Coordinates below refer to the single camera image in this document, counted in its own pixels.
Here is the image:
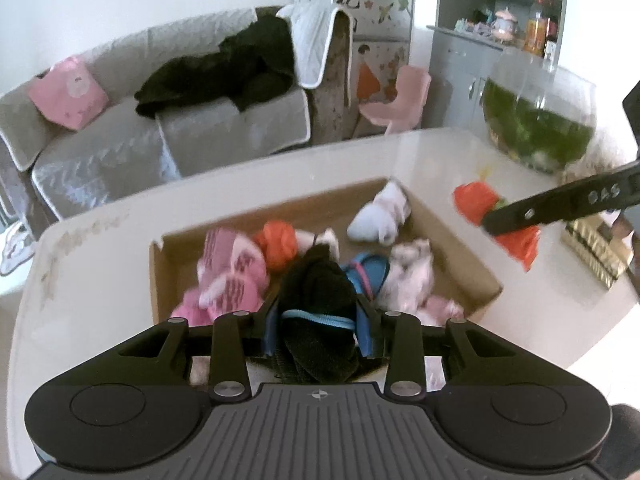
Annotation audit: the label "pink child chair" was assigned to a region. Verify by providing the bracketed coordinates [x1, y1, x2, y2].
[359, 65, 432, 136]

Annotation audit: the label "pink square cushion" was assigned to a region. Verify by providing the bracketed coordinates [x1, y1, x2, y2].
[28, 56, 108, 131]

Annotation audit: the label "pink fluffy socks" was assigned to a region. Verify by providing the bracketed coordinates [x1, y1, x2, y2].
[171, 228, 270, 326]

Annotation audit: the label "grey shelf cabinet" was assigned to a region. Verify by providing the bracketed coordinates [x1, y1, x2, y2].
[423, 0, 565, 131]

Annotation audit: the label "orange sock bundle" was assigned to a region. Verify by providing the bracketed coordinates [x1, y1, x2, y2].
[452, 181, 540, 272]
[252, 220, 298, 273]

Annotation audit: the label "blue knitted slipper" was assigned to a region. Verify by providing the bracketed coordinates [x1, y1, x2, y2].
[342, 252, 390, 302]

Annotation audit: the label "brown cardboard box tray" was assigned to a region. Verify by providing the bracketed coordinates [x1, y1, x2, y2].
[148, 176, 504, 361]

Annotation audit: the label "grey sock bundle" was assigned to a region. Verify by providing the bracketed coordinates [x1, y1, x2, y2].
[346, 180, 411, 246]

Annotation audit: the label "grey covered sofa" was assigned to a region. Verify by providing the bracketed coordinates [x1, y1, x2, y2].
[0, 1, 354, 224]

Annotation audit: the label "gold brown box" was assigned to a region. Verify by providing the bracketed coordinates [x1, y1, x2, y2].
[561, 210, 634, 289]

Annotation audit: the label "pale pink sock bundle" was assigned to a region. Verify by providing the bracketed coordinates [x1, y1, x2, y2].
[374, 238, 435, 314]

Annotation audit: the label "glass fish bowl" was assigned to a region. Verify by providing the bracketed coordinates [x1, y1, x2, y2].
[482, 48, 597, 174]

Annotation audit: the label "right hand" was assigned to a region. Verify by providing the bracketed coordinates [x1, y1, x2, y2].
[613, 207, 639, 289]

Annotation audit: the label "black clothes on sofa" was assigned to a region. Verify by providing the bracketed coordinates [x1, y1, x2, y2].
[134, 15, 295, 118]

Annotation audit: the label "painted folding screen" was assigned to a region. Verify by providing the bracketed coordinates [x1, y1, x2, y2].
[294, 0, 413, 102]

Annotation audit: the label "black sock blue trim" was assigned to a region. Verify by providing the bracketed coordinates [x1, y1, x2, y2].
[272, 244, 378, 385]

